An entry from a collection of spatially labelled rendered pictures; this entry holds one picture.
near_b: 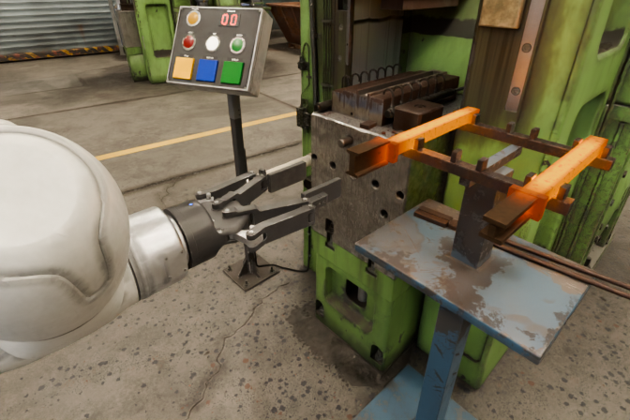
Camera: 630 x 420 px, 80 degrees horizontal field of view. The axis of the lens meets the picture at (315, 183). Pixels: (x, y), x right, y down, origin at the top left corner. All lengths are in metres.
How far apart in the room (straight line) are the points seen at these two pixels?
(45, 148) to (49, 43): 8.57
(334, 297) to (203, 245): 1.19
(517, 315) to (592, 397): 1.03
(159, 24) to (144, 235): 5.51
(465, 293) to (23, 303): 0.70
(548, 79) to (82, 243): 0.97
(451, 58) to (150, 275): 1.30
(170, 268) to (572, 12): 0.92
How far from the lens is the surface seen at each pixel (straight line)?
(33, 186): 0.22
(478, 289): 0.82
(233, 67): 1.35
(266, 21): 1.41
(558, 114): 1.04
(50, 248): 0.22
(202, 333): 1.74
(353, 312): 1.54
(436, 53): 1.54
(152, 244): 0.42
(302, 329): 1.68
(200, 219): 0.44
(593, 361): 1.92
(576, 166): 0.70
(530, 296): 0.84
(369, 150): 0.62
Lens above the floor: 1.28
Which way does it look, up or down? 28 degrees down
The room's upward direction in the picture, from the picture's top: straight up
